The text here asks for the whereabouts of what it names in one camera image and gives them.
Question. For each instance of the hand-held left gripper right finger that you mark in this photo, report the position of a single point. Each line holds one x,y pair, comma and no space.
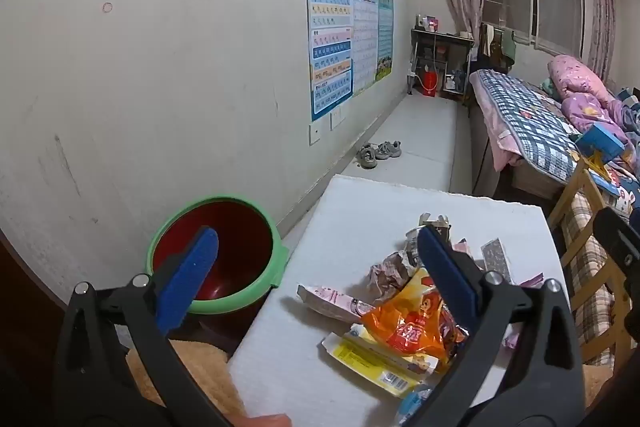
445,267

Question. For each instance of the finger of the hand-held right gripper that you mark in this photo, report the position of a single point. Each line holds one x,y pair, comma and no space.
610,232

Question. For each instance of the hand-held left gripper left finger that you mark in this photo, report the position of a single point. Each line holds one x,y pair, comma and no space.
192,277

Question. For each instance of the green-rimmed red trash bin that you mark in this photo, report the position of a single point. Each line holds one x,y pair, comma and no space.
235,227

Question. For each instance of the printed colourful cloth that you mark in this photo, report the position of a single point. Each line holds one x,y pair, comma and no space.
622,192

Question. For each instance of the speckled grey packet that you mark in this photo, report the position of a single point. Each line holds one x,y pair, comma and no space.
496,257

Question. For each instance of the wooden chair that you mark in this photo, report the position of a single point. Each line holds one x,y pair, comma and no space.
575,192

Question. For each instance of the crumpled brown paper wrapper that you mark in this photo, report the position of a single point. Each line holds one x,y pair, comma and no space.
390,274

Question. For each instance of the orange snack wrapper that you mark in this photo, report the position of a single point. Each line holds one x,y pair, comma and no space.
400,322

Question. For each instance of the blue box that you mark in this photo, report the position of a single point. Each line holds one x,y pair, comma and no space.
600,142

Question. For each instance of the pink flattened carton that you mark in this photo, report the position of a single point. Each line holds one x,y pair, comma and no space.
330,299

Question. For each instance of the yellow white flattened carton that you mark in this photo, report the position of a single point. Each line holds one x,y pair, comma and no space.
360,352

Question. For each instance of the purple duvet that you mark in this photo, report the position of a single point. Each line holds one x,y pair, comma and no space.
590,112

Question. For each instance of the blue plaid blanket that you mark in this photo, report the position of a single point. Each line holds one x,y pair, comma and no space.
530,117

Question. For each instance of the pink bed sheet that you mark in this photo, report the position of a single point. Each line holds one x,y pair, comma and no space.
500,137

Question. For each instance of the pink duvet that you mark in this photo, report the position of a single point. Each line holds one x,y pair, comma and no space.
575,74

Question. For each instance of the red bucket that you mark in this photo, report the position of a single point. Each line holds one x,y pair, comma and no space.
429,83

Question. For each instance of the dark metal desk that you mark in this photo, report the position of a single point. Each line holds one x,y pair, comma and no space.
440,36

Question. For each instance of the white double wall socket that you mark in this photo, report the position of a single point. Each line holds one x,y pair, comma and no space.
338,118

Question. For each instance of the green-edged wall poster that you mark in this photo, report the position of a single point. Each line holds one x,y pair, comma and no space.
385,32

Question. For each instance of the pale chart wall poster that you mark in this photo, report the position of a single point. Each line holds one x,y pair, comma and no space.
365,37

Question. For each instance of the blue wall poster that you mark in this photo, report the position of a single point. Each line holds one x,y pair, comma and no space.
330,52

